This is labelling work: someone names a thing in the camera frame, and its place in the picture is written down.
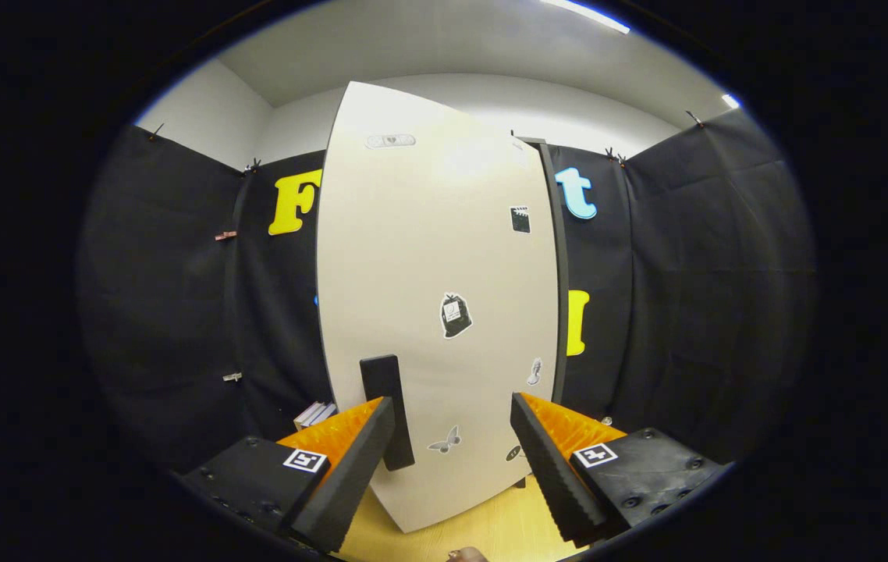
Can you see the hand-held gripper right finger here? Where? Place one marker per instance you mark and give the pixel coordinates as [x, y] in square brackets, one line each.
[545, 468]

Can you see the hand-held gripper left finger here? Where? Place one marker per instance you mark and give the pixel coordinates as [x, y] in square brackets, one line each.
[358, 468]

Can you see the grey shoe cabinet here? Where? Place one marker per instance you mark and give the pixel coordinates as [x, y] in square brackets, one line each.
[557, 273]

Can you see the beige shoe cabinet door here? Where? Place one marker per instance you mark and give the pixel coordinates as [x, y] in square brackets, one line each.
[413, 273]

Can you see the blue book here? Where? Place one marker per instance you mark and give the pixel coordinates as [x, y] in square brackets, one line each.
[328, 411]

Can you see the white book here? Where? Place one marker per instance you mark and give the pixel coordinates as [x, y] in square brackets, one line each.
[302, 415]

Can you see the black backdrop cloth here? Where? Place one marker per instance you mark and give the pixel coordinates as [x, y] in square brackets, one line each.
[179, 312]

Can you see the red clip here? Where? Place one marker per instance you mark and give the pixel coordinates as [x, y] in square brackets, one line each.
[225, 235]

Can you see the small ceiling light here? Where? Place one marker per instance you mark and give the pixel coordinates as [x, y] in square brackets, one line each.
[730, 101]

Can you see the long ceiling light strip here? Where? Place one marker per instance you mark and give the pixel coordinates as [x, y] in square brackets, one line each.
[588, 16]

